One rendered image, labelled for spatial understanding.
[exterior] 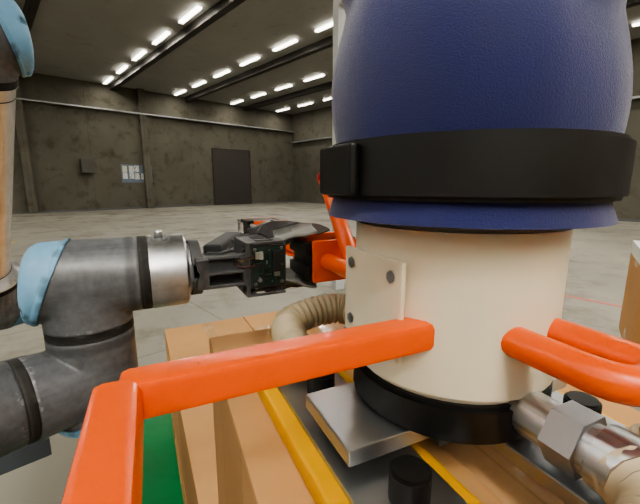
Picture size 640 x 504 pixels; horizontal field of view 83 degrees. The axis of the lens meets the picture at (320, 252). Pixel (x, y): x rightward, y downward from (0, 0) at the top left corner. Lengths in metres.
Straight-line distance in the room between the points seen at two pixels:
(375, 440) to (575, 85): 0.26
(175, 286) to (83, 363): 0.12
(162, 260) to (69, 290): 0.09
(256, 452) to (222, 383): 0.17
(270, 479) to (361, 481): 0.08
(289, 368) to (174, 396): 0.06
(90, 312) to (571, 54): 0.46
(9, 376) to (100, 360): 0.08
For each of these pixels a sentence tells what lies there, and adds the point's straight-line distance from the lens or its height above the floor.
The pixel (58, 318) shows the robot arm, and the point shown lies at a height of 1.12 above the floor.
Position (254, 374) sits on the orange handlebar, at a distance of 0.21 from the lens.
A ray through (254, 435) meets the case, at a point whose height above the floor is 1.03.
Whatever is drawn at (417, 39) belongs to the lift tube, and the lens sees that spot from 0.25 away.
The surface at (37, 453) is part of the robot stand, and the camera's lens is 1.01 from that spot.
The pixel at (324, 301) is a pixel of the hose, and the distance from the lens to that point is 0.47.
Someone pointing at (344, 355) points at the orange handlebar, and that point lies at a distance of 0.23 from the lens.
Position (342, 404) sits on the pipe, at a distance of 0.34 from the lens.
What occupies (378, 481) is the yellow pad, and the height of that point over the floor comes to 1.05.
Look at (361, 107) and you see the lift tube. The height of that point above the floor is 1.31.
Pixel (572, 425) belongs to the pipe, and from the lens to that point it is 0.29.
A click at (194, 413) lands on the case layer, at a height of 0.54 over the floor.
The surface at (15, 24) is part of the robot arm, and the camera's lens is 0.80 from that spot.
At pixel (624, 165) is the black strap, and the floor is 1.27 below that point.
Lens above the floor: 1.26
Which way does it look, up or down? 11 degrees down
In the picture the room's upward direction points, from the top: straight up
